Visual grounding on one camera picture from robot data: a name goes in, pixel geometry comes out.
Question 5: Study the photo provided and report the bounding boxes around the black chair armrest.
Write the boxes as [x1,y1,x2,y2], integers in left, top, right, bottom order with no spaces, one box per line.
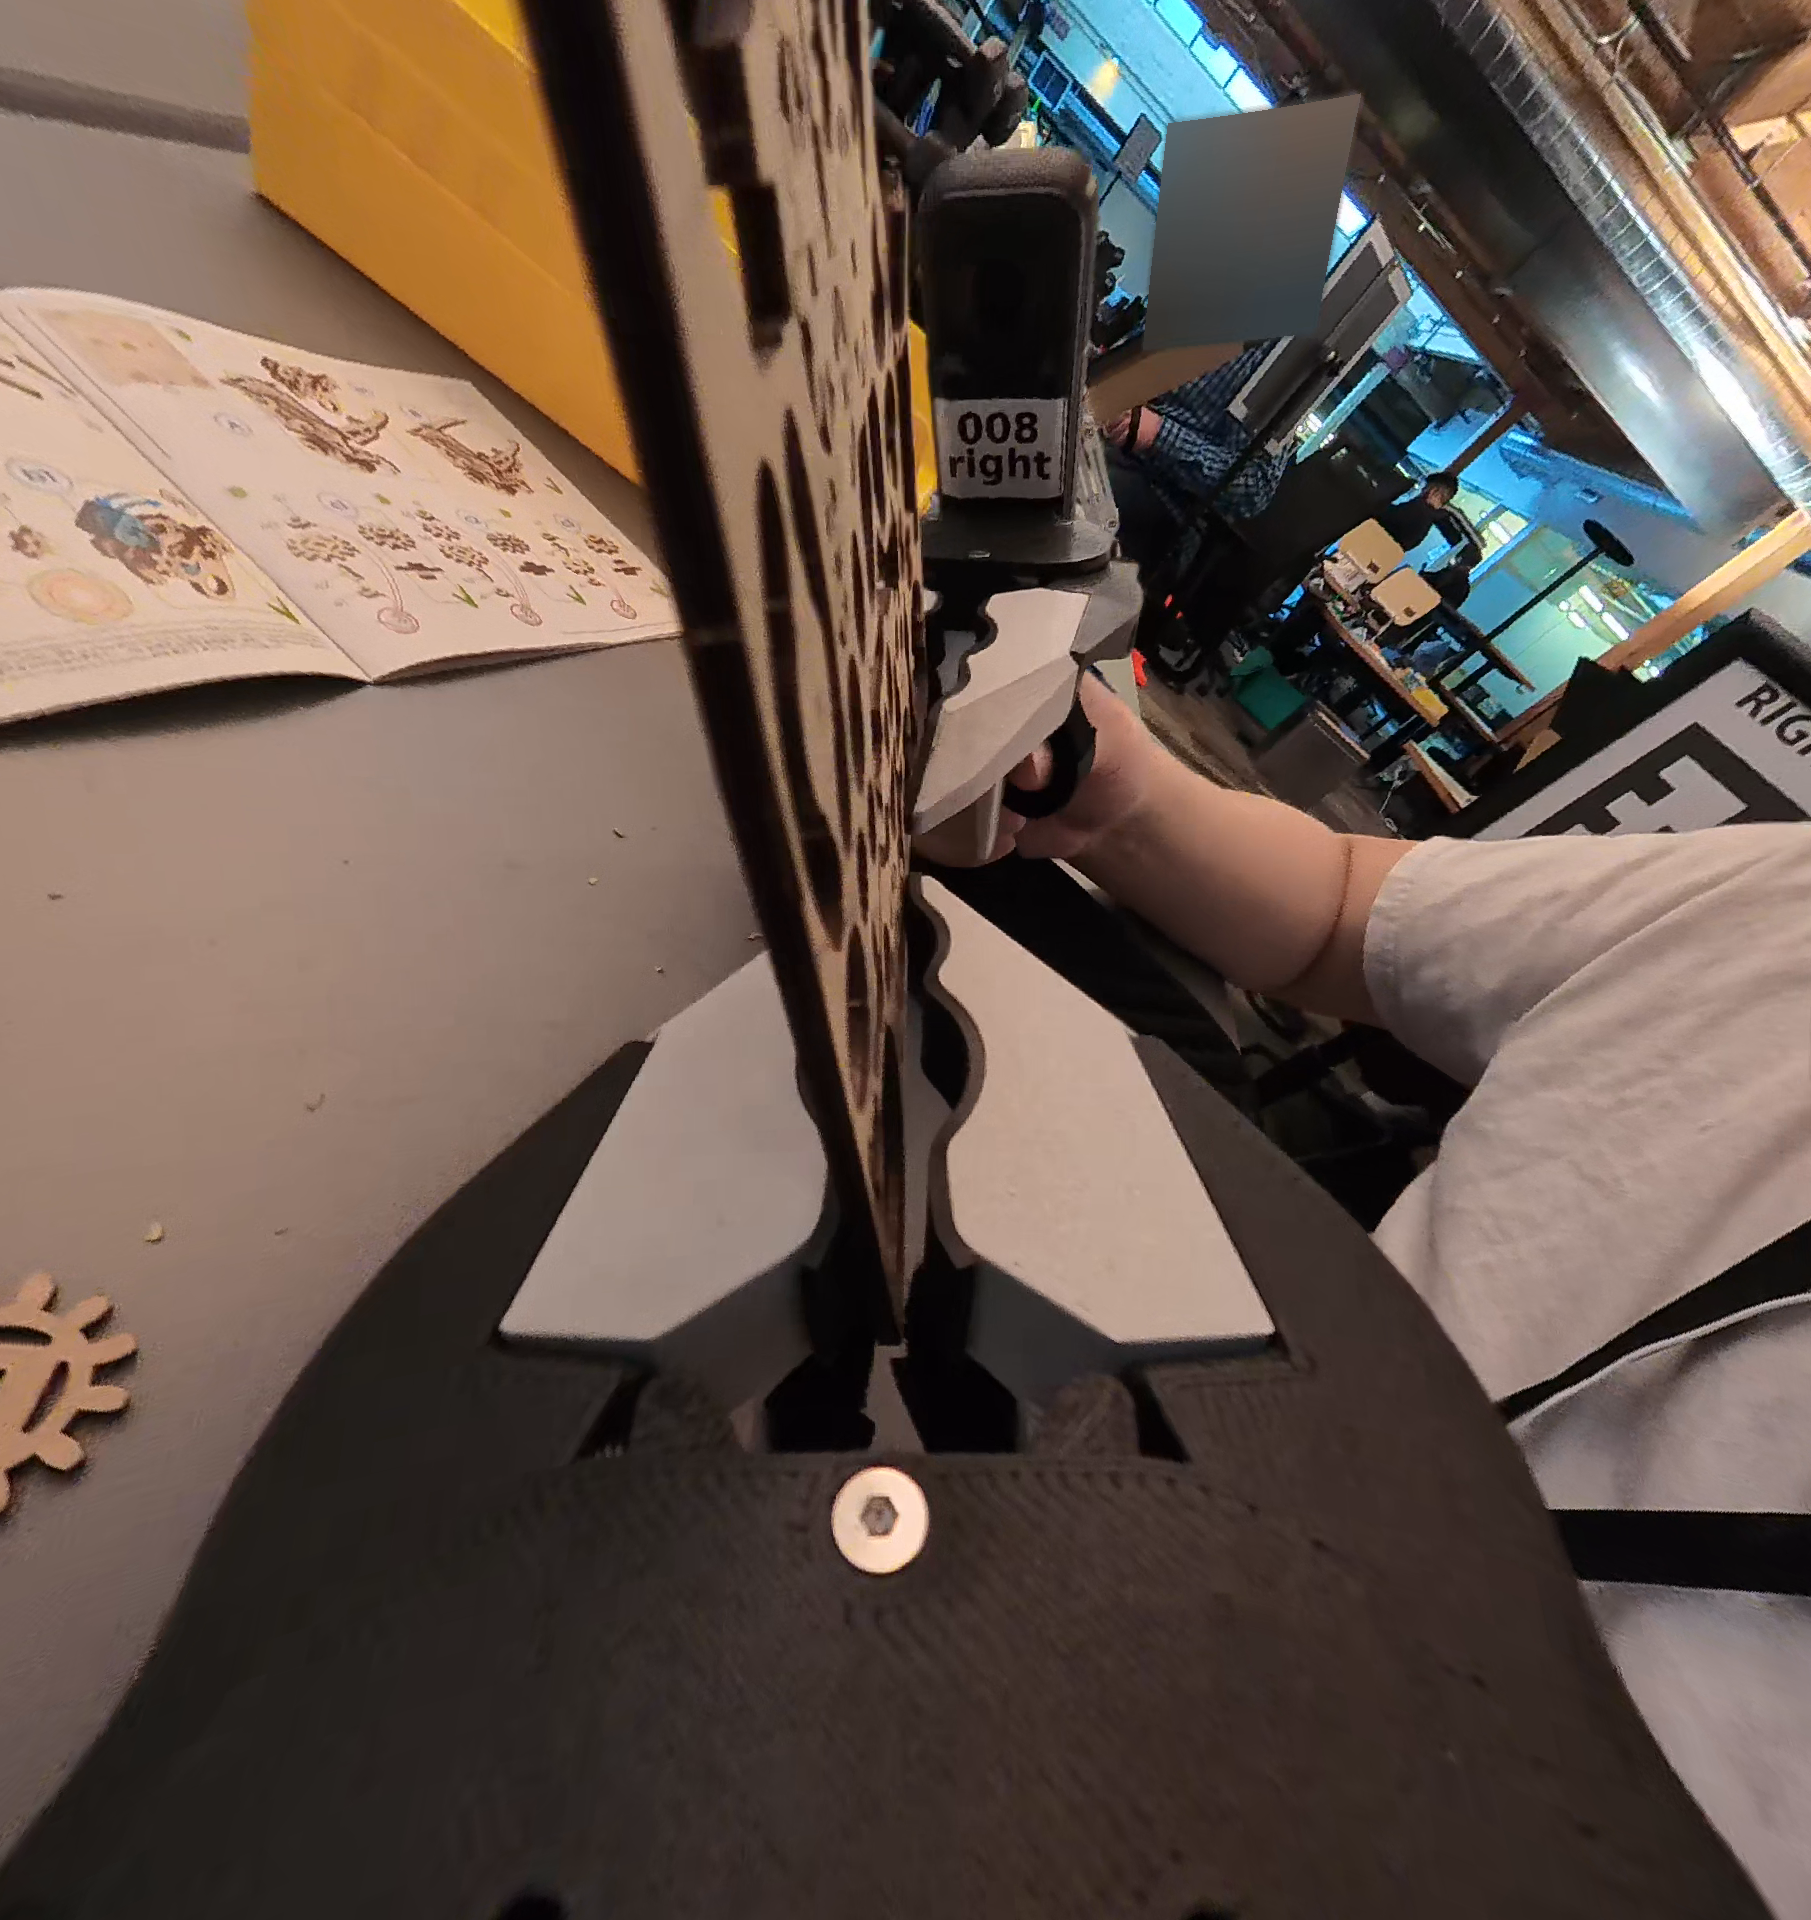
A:
[980,863,1447,1189]

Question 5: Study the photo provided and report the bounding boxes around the silver ventilation duct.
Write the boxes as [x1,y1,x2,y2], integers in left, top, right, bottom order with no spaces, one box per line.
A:
[1422,0,1811,588]

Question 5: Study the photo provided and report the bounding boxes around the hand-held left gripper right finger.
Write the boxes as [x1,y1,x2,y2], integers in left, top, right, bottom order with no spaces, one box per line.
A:
[916,876,1279,1418]

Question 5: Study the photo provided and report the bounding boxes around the framed marker sign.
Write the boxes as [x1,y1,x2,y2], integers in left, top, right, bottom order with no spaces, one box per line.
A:
[1431,606,1811,843]

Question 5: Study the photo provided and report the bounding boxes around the laser-cut wooden parts sheet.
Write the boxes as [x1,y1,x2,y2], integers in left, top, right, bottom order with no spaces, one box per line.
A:
[523,0,936,1345]

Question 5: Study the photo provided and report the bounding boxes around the person's right hand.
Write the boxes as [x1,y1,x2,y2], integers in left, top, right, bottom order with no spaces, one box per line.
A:
[995,671,1199,872]

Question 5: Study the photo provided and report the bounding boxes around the illustrated instruction booklet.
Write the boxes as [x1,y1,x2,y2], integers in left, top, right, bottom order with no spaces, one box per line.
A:
[0,271,685,737]

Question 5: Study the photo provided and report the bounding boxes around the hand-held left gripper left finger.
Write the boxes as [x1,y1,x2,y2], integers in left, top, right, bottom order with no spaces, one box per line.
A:
[497,947,847,1418]

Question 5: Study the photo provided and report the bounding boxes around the yellow box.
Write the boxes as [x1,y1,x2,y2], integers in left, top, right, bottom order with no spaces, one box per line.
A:
[245,0,743,485]

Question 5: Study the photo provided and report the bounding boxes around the black shoulder strap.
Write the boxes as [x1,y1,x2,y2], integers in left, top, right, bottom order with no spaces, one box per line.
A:
[1493,1221,1811,1424]
[1553,1505,1811,1602]

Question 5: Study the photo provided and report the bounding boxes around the long wooden workbench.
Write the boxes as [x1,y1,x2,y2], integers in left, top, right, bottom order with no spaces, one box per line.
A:
[1302,577,1538,754]

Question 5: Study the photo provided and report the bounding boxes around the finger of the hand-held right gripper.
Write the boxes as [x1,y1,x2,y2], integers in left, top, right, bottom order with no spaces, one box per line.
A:
[912,588,1093,872]
[920,591,990,707]

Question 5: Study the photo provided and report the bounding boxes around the wooden gear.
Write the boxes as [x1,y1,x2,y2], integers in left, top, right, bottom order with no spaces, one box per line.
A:
[0,1277,139,1521]

